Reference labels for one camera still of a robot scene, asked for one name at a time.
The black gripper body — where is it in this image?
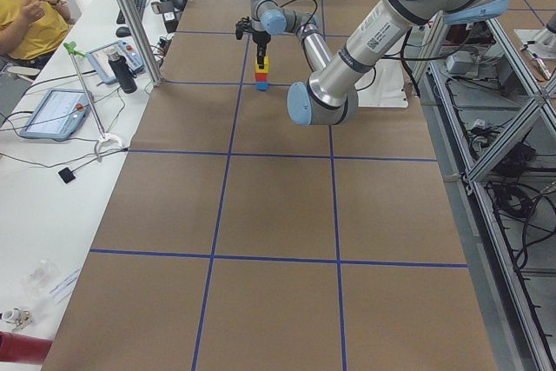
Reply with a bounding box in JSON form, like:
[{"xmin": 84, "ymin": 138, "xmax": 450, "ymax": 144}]
[{"xmin": 253, "ymin": 31, "xmax": 270, "ymax": 46}]

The yellow wooden cube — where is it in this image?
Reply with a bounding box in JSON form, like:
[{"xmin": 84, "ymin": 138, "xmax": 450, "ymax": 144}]
[{"xmin": 255, "ymin": 56, "xmax": 269, "ymax": 74}]

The red wooden cube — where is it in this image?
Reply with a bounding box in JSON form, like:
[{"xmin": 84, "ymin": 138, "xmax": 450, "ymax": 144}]
[{"xmin": 255, "ymin": 71, "xmax": 268, "ymax": 83}]

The blue wooden cube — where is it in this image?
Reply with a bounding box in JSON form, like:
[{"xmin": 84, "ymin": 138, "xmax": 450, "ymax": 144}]
[{"xmin": 255, "ymin": 82, "xmax": 268, "ymax": 91}]

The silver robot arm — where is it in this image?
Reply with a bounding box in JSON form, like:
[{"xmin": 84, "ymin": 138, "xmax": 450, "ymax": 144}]
[
  {"xmin": 243, "ymin": 0, "xmax": 334, "ymax": 72},
  {"xmin": 287, "ymin": 0, "xmax": 510, "ymax": 125}
]

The black water bottle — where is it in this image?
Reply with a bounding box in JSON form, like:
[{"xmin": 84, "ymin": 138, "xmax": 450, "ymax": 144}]
[{"xmin": 107, "ymin": 48, "xmax": 137, "ymax": 94}]

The black computer mouse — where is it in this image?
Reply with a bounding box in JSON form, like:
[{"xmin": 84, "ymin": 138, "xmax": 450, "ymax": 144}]
[{"xmin": 116, "ymin": 26, "xmax": 131, "ymax": 38}]

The far teach pendant tablet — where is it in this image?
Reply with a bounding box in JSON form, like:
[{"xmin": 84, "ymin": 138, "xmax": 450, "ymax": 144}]
[{"xmin": 85, "ymin": 40, "xmax": 144, "ymax": 84}]

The teach pendant tablet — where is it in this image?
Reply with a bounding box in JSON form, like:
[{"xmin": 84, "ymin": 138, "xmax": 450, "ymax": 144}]
[
  {"xmin": 85, "ymin": 40, "xmax": 144, "ymax": 84},
  {"xmin": 19, "ymin": 89, "xmax": 89, "ymax": 141}
]

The near teach pendant tablet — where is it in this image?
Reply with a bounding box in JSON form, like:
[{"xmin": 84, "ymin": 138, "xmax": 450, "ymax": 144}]
[{"xmin": 19, "ymin": 89, "xmax": 89, "ymax": 141}]

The person in yellow shirt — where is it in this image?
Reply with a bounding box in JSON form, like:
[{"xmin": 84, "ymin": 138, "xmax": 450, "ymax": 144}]
[{"xmin": 1, "ymin": 0, "xmax": 72, "ymax": 69}]

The small black square pad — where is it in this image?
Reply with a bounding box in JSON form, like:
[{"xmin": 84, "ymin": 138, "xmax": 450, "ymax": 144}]
[{"xmin": 58, "ymin": 167, "xmax": 76, "ymax": 184}]

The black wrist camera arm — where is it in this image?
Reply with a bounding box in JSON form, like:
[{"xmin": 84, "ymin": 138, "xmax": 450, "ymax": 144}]
[{"xmin": 235, "ymin": 17, "xmax": 253, "ymax": 40}]

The black camera cable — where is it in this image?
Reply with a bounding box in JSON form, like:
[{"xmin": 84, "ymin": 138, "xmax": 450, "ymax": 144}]
[{"xmin": 277, "ymin": 0, "xmax": 321, "ymax": 29}]

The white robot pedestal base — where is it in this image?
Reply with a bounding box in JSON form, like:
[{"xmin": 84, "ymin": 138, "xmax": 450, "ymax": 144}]
[{"xmin": 355, "ymin": 60, "xmax": 408, "ymax": 109}]

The aluminium frame post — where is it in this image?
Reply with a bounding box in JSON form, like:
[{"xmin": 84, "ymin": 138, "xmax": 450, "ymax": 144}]
[{"xmin": 116, "ymin": 0, "xmax": 162, "ymax": 87}]

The green tipped camera stand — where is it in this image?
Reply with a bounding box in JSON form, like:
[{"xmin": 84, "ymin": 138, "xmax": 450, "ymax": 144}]
[{"xmin": 63, "ymin": 42, "xmax": 124, "ymax": 162}]

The aluminium side rack frame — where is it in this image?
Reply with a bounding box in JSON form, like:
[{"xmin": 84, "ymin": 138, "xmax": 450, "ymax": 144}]
[{"xmin": 416, "ymin": 0, "xmax": 555, "ymax": 370}]

